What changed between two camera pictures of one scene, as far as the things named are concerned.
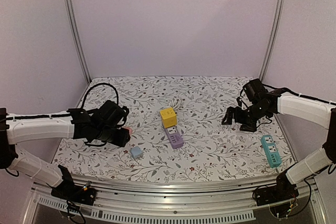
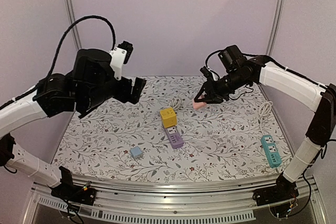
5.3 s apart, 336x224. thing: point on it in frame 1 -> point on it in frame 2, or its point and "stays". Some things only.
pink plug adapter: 130,130 -> 197,105
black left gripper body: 106,134 -> 123,95
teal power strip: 271,151 stays
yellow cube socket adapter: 169,117 stays
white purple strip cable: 175,103 stays
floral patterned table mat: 177,130 stays
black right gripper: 241,117 -> 211,91
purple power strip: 174,136 stays
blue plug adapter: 136,152 stays
